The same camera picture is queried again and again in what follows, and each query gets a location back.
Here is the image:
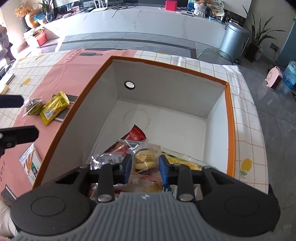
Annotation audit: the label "white spicy strip packet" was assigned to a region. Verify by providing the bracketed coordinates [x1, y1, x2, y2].
[19, 143, 42, 185]

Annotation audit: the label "clear biscuit packet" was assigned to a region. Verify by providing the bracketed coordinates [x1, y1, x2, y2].
[119, 139, 161, 176]

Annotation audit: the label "dark red snack bar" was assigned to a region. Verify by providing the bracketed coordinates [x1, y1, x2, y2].
[121, 125, 146, 142]

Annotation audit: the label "orange cardboard box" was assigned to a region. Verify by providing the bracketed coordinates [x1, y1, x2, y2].
[33, 56, 235, 187]

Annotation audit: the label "pale yellow chip bag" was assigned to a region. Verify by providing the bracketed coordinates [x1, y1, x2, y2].
[162, 151, 209, 171]

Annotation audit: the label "red chip bag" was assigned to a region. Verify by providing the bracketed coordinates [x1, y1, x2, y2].
[90, 142, 128, 170]

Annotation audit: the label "orange stick snack bag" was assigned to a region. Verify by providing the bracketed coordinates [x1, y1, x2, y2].
[113, 172, 163, 198]

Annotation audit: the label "clear green nut bag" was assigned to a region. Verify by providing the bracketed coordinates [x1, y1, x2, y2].
[23, 98, 43, 117]

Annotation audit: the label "yellow snack packet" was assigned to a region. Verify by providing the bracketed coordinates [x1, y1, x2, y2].
[39, 91, 70, 125]

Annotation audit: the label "checked lemon tablecloth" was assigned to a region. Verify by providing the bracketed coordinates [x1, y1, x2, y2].
[8, 50, 268, 192]

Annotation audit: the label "pink table mat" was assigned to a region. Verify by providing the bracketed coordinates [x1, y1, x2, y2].
[1, 49, 136, 200]

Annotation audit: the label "red storage bin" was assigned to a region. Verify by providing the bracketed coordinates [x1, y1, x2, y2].
[35, 32, 47, 46]

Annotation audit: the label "golden vase dried flowers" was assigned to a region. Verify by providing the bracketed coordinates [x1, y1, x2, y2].
[15, 3, 41, 31]

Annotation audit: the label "pink small heater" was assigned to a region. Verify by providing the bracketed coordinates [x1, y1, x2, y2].
[265, 66, 283, 91]

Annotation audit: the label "left green potted plant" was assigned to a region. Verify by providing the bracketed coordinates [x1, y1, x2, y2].
[34, 0, 54, 23]

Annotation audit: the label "tall green potted plant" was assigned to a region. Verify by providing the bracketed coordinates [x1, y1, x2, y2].
[243, 6, 285, 62]

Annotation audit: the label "blue water jug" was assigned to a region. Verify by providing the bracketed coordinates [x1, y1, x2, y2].
[283, 61, 296, 89]

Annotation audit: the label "grey metal trash bin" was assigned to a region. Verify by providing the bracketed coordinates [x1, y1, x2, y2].
[219, 23, 250, 62]

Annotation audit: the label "white tv cabinet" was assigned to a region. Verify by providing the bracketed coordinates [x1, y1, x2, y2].
[44, 6, 225, 47]

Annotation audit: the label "white wifi router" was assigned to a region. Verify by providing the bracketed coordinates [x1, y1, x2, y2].
[83, 0, 108, 12]

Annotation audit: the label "teddy bear bouquet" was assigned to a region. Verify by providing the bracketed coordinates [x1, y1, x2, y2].
[194, 1, 207, 18]

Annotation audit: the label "red box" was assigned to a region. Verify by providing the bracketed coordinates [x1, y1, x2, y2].
[165, 0, 178, 11]

